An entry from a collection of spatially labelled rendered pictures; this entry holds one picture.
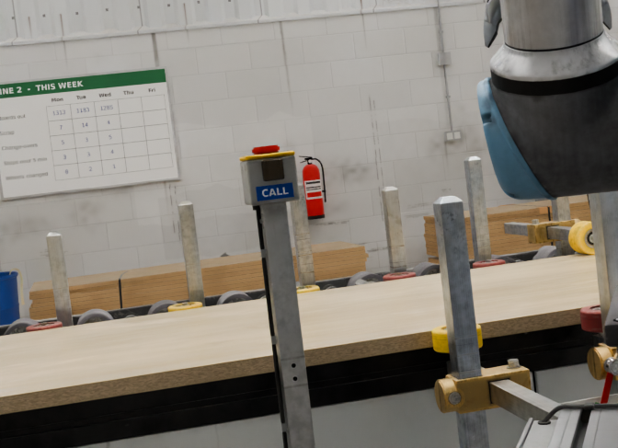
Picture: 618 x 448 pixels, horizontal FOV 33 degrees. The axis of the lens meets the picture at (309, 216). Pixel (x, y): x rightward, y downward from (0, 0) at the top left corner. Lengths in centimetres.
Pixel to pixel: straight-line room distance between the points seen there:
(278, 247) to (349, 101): 743
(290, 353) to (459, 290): 27
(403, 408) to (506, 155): 90
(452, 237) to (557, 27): 67
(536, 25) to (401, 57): 812
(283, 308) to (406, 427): 40
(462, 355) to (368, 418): 27
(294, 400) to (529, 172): 67
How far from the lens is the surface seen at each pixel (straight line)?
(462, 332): 154
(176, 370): 167
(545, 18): 90
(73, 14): 874
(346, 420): 174
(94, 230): 861
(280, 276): 146
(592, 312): 175
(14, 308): 705
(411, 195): 897
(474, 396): 155
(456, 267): 153
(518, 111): 92
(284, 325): 147
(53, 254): 253
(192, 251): 254
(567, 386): 186
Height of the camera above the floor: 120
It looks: 3 degrees down
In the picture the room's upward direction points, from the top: 7 degrees counter-clockwise
